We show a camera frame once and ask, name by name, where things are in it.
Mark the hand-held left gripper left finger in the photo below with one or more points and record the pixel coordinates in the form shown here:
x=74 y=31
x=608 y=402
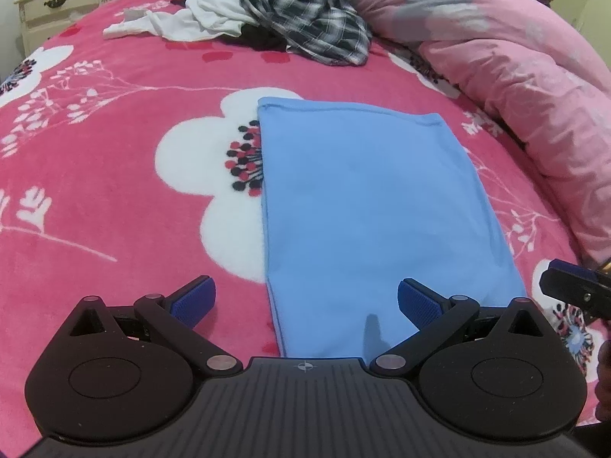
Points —
x=195 y=298

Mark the white garment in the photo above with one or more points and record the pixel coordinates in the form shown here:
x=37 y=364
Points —
x=210 y=16

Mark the pink floral blanket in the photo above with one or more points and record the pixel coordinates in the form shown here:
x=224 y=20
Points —
x=119 y=152

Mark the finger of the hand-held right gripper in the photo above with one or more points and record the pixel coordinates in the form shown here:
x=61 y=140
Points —
x=573 y=284

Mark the black garment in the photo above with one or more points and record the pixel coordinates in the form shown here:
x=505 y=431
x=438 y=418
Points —
x=262 y=38

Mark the cream nightstand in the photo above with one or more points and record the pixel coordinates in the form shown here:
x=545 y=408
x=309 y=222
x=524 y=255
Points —
x=62 y=4

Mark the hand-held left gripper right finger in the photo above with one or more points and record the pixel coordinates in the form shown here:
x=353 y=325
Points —
x=420 y=305

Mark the blue t-shirt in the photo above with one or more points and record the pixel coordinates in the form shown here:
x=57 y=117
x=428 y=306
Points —
x=372 y=210

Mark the pink grey quilt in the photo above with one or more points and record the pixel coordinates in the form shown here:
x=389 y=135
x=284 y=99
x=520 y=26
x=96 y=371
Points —
x=515 y=67

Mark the black white plaid shirt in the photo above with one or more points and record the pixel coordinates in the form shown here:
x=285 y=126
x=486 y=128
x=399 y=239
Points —
x=310 y=14

